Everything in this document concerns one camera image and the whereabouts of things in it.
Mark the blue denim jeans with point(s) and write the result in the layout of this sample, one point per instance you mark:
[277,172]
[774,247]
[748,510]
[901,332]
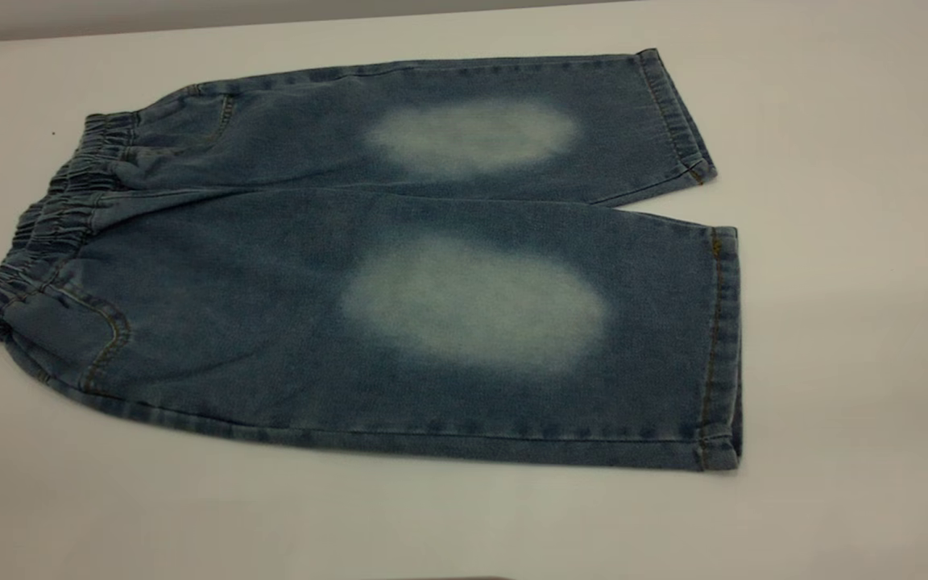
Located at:
[271,282]

